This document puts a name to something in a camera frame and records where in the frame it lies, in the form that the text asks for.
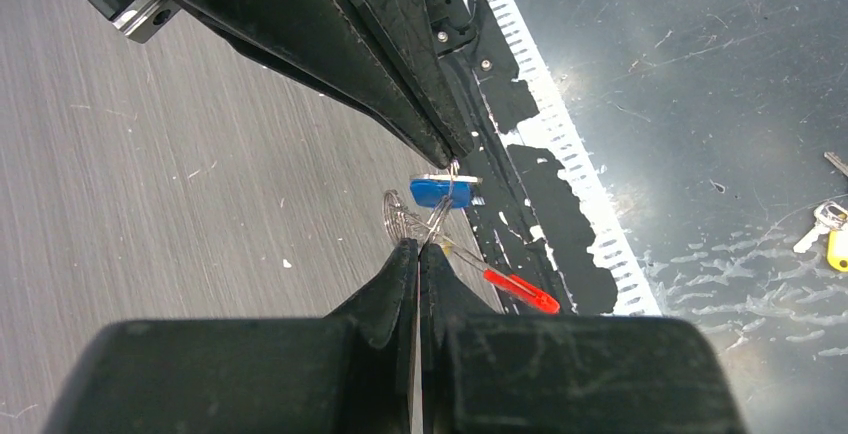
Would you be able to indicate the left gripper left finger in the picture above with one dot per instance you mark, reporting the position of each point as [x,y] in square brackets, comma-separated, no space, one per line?
[347,372]

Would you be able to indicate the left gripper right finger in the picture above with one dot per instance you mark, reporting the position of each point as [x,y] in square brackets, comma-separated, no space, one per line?
[486,372]

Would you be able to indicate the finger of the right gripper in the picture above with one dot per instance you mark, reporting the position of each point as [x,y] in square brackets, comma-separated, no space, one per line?
[319,43]
[428,118]

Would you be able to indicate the red handled metal keyring holder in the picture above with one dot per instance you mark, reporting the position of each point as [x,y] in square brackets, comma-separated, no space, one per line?
[400,222]

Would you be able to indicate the blue tagged key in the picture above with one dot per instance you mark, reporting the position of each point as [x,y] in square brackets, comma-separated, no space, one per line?
[428,190]

